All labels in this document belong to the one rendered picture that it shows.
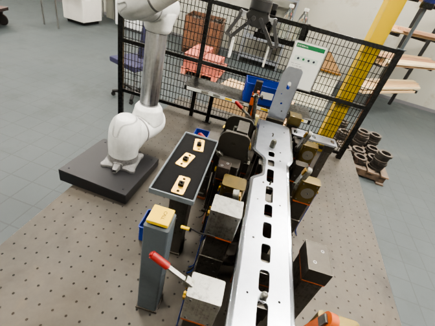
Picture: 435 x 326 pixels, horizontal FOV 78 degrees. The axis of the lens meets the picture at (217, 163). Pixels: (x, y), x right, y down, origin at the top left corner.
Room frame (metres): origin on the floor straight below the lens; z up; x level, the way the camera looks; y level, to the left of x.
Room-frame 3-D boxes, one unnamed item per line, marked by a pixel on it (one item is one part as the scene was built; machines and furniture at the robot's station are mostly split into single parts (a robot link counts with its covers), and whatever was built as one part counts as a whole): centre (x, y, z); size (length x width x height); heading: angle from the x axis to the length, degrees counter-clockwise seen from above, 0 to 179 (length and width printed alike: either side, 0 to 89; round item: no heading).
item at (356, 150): (3.47, -1.80, 0.20); 1.12 x 0.78 x 0.40; 168
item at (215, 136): (1.11, 0.06, 0.89); 0.09 x 0.08 x 0.38; 87
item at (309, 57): (1.97, -0.40, 1.30); 0.23 x 0.02 x 0.31; 87
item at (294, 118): (1.69, -0.42, 0.88); 0.08 x 0.08 x 0.36; 87
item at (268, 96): (1.86, -0.20, 1.09); 0.30 x 0.17 x 0.13; 95
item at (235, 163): (0.93, -0.03, 0.89); 0.12 x 0.07 x 0.38; 87
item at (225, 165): (0.87, -0.03, 0.90); 0.05 x 0.05 x 0.40; 87
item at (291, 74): (1.69, -0.30, 1.17); 0.12 x 0.01 x 0.34; 87
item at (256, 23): (1.08, 0.00, 1.62); 0.08 x 0.07 x 0.09; 87
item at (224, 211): (0.64, -0.05, 0.90); 0.13 x 0.08 x 0.41; 87
